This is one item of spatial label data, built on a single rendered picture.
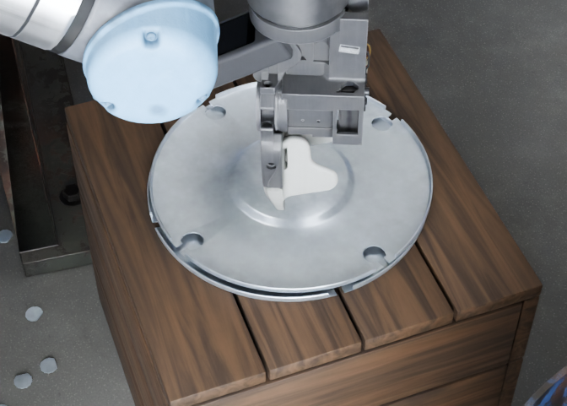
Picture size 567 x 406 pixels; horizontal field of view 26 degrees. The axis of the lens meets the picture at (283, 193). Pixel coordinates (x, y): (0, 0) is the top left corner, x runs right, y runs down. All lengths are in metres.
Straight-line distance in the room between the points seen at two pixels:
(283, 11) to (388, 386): 0.51
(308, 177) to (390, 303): 0.24
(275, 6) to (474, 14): 1.20
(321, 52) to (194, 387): 0.36
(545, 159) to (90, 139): 0.74
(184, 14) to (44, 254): 1.00
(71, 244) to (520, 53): 0.77
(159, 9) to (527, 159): 1.19
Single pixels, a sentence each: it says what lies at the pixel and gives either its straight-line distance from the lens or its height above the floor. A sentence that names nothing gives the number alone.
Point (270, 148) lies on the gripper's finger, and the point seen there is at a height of 0.62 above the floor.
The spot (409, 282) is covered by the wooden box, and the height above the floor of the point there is 0.35.
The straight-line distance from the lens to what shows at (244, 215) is 1.23.
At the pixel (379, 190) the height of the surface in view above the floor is 0.36.
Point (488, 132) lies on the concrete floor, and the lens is 1.84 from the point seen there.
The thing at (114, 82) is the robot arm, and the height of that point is 0.83.
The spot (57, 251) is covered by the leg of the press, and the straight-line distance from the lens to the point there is 1.65.
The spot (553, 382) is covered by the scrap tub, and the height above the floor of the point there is 0.48.
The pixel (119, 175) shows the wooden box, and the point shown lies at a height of 0.35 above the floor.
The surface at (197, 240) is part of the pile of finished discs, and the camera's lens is 1.22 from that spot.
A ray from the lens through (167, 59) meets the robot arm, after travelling 0.67.
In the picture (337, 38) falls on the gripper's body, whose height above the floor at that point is 0.71.
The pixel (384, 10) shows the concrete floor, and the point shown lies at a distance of 2.02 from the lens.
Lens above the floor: 1.30
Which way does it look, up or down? 49 degrees down
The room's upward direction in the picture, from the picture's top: straight up
